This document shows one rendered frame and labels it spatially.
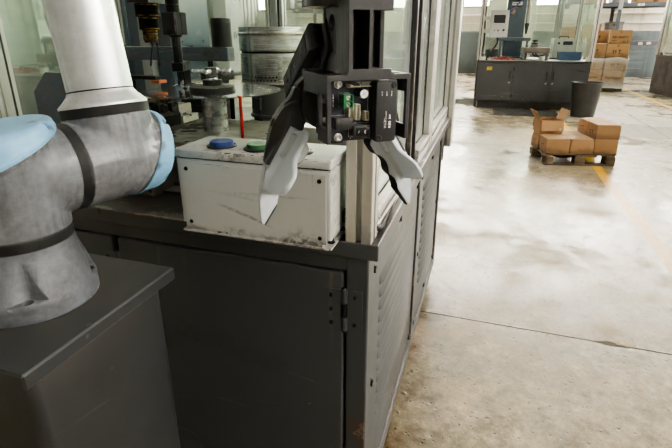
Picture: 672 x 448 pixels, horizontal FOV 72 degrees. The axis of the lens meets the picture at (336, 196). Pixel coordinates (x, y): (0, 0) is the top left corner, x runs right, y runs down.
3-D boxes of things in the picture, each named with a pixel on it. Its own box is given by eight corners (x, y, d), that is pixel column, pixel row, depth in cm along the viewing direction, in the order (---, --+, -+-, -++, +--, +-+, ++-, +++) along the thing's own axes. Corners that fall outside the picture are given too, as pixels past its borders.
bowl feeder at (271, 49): (326, 114, 204) (325, 27, 193) (300, 126, 177) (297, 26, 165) (263, 111, 213) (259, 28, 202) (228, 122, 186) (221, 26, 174)
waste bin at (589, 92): (594, 114, 666) (600, 81, 651) (600, 119, 631) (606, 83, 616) (564, 113, 678) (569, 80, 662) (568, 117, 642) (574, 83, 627)
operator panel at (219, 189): (350, 226, 84) (351, 145, 79) (331, 252, 74) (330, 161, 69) (215, 209, 92) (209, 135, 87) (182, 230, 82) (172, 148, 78)
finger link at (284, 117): (252, 156, 40) (307, 69, 39) (249, 152, 41) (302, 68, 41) (296, 182, 42) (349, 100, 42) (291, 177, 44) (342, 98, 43)
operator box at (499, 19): (504, 60, 709) (509, 10, 686) (504, 60, 696) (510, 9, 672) (480, 59, 719) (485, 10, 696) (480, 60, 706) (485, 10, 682)
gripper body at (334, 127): (323, 154, 36) (321, -17, 32) (292, 133, 43) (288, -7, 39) (410, 146, 38) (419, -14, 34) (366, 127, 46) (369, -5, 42)
